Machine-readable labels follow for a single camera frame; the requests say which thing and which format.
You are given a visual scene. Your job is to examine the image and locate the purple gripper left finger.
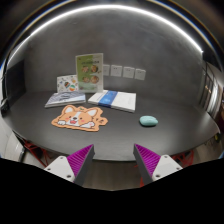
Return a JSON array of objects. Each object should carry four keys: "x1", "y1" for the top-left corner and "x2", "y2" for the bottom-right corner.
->
[{"x1": 45, "y1": 144, "x2": 95, "y2": 186}]

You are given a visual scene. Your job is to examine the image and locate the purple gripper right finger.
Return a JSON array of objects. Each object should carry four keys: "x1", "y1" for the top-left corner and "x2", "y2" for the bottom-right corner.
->
[{"x1": 133, "y1": 144, "x2": 182, "y2": 185}]

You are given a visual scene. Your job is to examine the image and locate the teal computer mouse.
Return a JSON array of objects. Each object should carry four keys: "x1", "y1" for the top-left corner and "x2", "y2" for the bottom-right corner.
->
[{"x1": 139, "y1": 116, "x2": 158, "y2": 127}]

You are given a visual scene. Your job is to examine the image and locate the orange corgi mouse pad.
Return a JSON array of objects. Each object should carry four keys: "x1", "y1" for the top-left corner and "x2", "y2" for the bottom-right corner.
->
[{"x1": 51, "y1": 105, "x2": 108, "y2": 132}]

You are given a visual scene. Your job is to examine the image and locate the grey striped book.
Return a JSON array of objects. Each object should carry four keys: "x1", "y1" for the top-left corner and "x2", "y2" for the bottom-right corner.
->
[{"x1": 45, "y1": 91, "x2": 86, "y2": 108}]

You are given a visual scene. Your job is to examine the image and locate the white book with blue band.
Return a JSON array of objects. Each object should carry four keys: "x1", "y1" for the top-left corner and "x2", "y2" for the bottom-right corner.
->
[{"x1": 88, "y1": 90, "x2": 136, "y2": 112}]

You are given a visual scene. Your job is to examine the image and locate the small illustrated white card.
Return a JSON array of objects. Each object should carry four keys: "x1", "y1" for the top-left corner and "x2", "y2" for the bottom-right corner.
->
[{"x1": 57, "y1": 75, "x2": 78, "y2": 92}]

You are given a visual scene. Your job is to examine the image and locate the green menu stand card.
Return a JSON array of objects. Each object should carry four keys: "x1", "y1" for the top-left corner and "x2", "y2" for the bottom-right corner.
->
[{"x1": 76, "y1": 53, "x2": 103, "y2": 93}]

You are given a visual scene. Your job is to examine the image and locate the black monitor at left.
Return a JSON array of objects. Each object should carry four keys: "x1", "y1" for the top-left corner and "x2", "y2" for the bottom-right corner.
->
[{"x1": 5, "y1": 61, "x2": 26, "y2": 106}]

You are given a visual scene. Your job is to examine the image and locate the red table frame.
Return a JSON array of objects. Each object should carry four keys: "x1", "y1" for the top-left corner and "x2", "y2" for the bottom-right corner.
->
[{"x1": 22, "y1": 139, "x2": 50, "y2": 167}]

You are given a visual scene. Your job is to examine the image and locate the white wall socket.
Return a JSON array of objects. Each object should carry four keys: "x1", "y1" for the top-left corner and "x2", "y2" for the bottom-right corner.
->
[
  {"x1": 103, "y1": 65, "x2": 110, "y2": 76},
  {"x1": 135, "y1": 69, "x2": 146, "y2": 81},
  {"x1": 123, "y1": 67, "x2": 135, "y2": 78},
  {"x1": 110, "y1": 65, "x2": 122, "y2": 77}
]

